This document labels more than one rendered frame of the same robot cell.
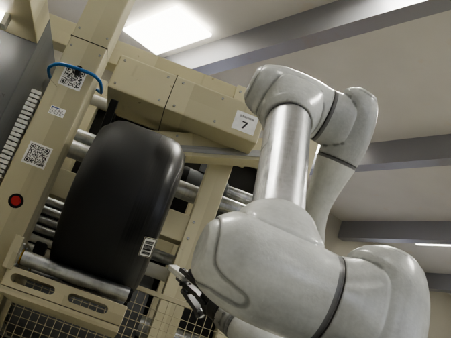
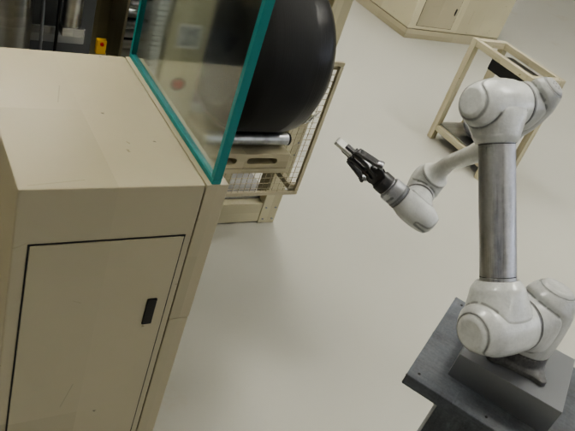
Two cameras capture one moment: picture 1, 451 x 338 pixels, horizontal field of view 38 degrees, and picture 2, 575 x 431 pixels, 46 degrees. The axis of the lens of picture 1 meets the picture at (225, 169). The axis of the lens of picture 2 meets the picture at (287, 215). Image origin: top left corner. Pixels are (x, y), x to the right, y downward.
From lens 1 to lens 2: 1.84 m
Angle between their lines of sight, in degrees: 61
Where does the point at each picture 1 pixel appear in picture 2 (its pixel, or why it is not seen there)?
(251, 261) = (503, 351)
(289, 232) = (521, 322)
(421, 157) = not seen: outside the picture
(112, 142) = (282, 44)
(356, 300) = (544, 340)
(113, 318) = (281, 164)
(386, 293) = (558, 331)
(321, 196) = not seen: hidden behind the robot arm
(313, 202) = not seen: hidden behind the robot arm
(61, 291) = (241, 159)
